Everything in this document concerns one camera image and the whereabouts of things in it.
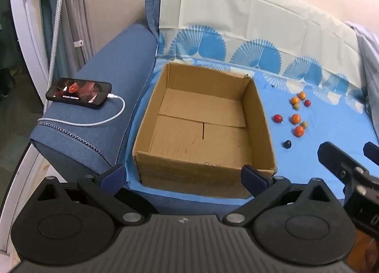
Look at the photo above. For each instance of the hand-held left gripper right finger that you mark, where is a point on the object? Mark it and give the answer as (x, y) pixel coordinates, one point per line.
(251, 179)

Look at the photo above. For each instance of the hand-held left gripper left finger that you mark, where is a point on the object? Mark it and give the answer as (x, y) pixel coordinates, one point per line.
(114, 176)

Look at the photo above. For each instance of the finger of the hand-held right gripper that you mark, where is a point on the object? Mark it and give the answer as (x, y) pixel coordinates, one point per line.
(372, 150)
(334, 154)

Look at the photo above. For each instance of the small dark plum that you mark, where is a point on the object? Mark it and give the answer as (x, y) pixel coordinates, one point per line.
(304, 125)

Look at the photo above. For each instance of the small orange mandarin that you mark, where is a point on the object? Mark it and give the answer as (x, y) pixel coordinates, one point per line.
(302, 95)
(295, 118)
(299, 131)
(295, 100)

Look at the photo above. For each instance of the dark blue blueberry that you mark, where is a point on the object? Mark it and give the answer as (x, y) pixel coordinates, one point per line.
(287, 144)

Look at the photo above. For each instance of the brown cardboard box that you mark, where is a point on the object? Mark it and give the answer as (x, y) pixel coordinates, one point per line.
(192, 107)

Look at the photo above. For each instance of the blue fan-print sheet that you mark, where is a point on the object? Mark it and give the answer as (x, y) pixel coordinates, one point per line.
(296, 166)

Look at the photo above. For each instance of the grey patterned blanket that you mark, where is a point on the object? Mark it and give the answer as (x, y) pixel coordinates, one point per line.
(370, 63)

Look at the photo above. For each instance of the black smartphone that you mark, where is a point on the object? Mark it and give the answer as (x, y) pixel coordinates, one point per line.
(77, 92)

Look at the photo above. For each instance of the white curtain clip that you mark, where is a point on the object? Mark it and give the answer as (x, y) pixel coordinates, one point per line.
(78, 44)

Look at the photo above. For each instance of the teal curtain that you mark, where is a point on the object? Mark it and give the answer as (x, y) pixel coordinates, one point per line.
(47, 24)

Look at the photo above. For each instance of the grey curtain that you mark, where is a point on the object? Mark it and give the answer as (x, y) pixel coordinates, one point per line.
(80, 9)

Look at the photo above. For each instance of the white door frame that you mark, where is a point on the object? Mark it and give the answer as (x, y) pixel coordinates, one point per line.
(26, 24)

